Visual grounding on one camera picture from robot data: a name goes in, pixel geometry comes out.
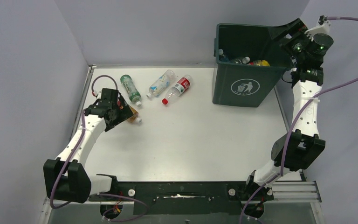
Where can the dark green trash bin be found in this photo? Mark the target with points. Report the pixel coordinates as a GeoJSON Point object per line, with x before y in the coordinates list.
{"type": "Point", "coordinates": [246, 85]}

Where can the aluminium front rail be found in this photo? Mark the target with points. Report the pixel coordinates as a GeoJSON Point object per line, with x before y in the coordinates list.
{"type": "Point", "coordinates": [283, 191]}

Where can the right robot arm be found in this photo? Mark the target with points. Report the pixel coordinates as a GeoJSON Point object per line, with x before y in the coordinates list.
{"type": "Point", "coordinates": [301, 145]}

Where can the yellow label bottle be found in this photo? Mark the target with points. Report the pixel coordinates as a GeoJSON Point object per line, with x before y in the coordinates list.
{"type": "Point", "coordinates": [260, 63]}

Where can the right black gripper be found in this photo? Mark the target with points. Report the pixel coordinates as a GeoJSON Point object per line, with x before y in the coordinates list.
{"type": "Point", "coordinates": [296, 26]}

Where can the green label tea bottle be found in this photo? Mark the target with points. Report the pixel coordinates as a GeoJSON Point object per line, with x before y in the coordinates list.
{"type": "Point", "coordinates": [133, 93]}

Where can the white blue label bottle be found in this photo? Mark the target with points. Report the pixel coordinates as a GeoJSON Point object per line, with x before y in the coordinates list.
{"type": "Point", "coordinates": [161, 84]}

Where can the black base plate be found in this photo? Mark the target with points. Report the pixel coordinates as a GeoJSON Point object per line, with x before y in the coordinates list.
{"type": "Point", "coordinates": [191, 198]}

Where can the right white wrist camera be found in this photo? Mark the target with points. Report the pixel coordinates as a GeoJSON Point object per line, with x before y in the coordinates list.
{"type": "Point", "coordinates": [323, 27]}

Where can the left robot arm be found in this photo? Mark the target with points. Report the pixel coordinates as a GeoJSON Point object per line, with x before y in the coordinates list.
{"type": "Point", "coordinates": [65, 177]}

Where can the red gold label bottle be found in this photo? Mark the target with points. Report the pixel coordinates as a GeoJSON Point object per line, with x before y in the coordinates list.
{"type": "Point", "coordinates": [135, 118]}

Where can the blue label water bottle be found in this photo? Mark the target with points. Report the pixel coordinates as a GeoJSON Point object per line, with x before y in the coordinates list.
{"type": "Point", "coordinates": [222, 56]}

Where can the red label water bottle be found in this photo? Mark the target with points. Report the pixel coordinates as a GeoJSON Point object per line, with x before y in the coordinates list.
{"type": "Point", "coordinates": [177, 90]}

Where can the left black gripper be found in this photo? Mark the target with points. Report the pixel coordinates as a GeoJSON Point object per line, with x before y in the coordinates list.
{"type": "Point", "coordinates": [124, 114]}

